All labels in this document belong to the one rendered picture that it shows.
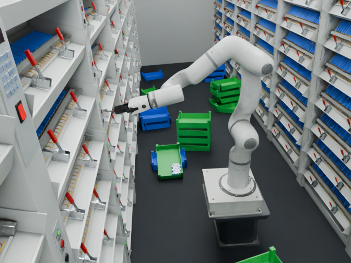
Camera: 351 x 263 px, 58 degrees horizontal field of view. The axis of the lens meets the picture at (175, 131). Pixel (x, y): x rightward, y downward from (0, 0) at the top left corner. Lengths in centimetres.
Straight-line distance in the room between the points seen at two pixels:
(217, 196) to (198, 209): 52
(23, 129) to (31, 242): 21
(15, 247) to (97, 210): 67
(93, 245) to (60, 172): 42
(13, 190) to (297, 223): 196
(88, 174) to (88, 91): 32
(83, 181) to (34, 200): 50
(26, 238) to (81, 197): 41
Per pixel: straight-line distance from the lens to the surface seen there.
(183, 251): 210
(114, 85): 197
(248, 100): 160
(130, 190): 235
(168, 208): 238
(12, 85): 59
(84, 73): 125
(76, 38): 122
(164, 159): 275
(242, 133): 164
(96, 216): 128
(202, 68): 147
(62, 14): 122
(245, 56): 149
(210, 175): 200
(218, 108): 372
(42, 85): 79
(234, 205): 186
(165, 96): 149
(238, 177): 184
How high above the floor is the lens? 158
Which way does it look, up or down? 28 degrees down
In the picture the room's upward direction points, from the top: 4 degrees counter-clockwise
